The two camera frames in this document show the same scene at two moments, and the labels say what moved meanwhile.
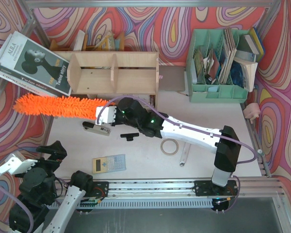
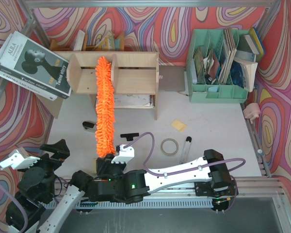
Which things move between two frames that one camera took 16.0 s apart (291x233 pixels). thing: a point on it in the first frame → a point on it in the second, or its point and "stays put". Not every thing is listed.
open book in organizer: (243, 74) stays put
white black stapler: (99, 129) stays put
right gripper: (120, 112) → (106, 161)
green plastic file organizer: (214, 75) stays put
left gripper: (49, 159) stays put
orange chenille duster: (65, 106) → (105, 118)
